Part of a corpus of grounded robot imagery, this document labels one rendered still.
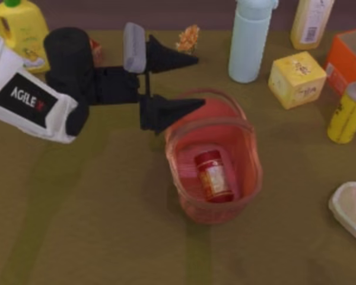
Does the red plastic basket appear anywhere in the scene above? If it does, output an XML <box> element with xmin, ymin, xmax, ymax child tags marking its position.
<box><xmin>164</xmin><ymin>88</ymin><xmax>264</xmax><ymax>226</ymax></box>

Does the red lidded jar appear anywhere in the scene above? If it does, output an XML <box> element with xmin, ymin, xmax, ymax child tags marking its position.
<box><xmin>194</xmin><ymin>150</ymin><xmax>235</xmax><ymax>203</ymax></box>

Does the small orange snack packet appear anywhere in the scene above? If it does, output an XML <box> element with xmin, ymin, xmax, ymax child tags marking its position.
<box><xmin>175</xmin><ymin>24</ymin><xmax>201</xmax><ymax>56</ymax></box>

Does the small red box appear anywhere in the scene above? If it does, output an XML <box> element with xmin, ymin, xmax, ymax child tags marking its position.
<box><xmin>88</xmin><ymin>38</ymin><xmax>103</xmax><ymax>67</ymax></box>

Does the light blue tall bottle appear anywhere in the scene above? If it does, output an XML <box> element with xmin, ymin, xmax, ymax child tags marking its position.
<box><xmin>228</xmin><ymin>0</ymin><xmax>279</xmax><ymax>83</ymax></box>

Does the yellow jug with green cap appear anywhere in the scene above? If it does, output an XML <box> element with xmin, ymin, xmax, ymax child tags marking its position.
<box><xmin>0</xmin><ymin>0</ymin><xmax>52</xmax><ymax>75</ymax></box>

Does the yellow cube box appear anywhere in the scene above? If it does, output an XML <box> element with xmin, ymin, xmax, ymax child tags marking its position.
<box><xmin>268</xmin><ymin>50</ymin><xmax>328</xmax><ymax>110</ymax></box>

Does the yellow bottle with barcode label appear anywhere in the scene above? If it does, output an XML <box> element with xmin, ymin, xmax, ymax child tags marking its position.
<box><xmin>290</xmin><ymin>0</ymin><xmax>335</xmax><ymax>50</ymax></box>

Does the orange cardboard box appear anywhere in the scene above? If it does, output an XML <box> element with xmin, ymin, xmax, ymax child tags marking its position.
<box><xmin>323</xmin><ymin>26</ymin><xmax>356</xmax><ymax>129</ymax></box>

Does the yellow squeeze bottle white cap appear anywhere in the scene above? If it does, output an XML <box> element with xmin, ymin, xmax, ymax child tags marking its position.
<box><xmin>327</xmin><ymin>71</ymin><xmax>356</xmax><ymax>145</ymax></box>

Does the white rectangular tray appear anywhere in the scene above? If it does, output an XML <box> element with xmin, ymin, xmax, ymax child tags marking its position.
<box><xmin>328</xmin><ymin>181</ymin><xmax>356</xmax><ymax>249</ymax></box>

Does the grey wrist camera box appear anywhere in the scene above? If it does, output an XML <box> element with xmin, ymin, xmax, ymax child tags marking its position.
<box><xmin>122</xmin><ymin>22</ymin><xmax>148</xmax><ymax>74</ymax></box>

